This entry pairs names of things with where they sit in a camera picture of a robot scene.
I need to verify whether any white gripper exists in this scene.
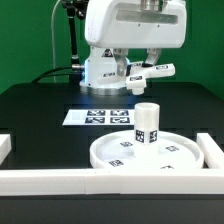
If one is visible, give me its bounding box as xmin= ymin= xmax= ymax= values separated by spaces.
xmin=85 ymin=0 xmax=187 ymax=77

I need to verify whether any white cross-shaped table base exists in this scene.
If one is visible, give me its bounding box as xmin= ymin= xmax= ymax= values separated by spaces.
xmin=98 ymin=63 xmax=175 ymax=95

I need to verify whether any white round table top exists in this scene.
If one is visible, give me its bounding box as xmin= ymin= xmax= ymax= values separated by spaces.
xmin=89 ymin=130 xmax=204 ymax=170

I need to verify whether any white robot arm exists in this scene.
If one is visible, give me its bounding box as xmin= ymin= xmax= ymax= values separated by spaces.
xmin=80 ymin=0 xmax=187 ymax=95

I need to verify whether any white marker sheet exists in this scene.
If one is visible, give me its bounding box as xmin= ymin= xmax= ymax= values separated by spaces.
xmin=63 ymin=109 xmax=134 ymax=126

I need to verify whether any white U-shaped boundary fence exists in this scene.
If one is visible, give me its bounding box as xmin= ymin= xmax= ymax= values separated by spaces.
xmin=0 ymin=133 xmax=224 ymax=196

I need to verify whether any black camera stand pole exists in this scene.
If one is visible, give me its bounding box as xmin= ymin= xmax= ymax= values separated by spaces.
xmin=62 ymin=0 xmax=89 ymax=85

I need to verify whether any white cable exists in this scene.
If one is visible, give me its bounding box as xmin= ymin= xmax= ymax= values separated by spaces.
xmin=50 ymin=0 xmax=64 ymax=84

